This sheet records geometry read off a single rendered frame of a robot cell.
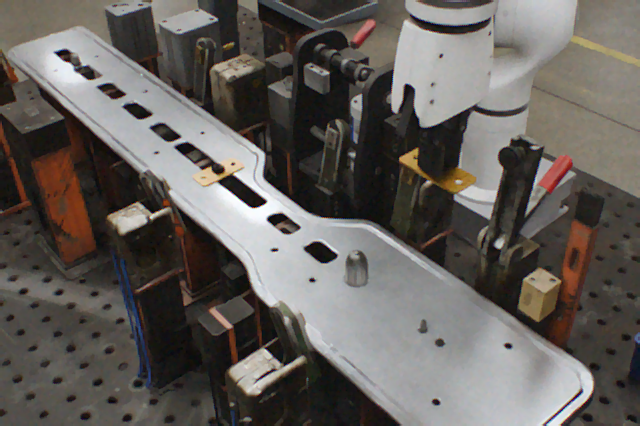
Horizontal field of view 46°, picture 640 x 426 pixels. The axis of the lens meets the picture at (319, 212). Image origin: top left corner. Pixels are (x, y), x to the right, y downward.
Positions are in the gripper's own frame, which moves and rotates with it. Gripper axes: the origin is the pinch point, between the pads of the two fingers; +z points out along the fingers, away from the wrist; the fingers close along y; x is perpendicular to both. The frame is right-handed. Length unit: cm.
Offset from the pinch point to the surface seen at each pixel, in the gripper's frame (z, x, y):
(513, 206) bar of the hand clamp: 14.6, 0.6, -14.5
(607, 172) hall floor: 128, -70, -185
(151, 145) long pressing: 27, -61, 4
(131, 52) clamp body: 30, -102, -14
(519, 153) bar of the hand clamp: 6.1, 0.8, -13.6
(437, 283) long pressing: 27.3, -4.7, -7.5
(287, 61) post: 18, -55, -22
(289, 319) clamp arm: 16.3, -4.3, 17.8
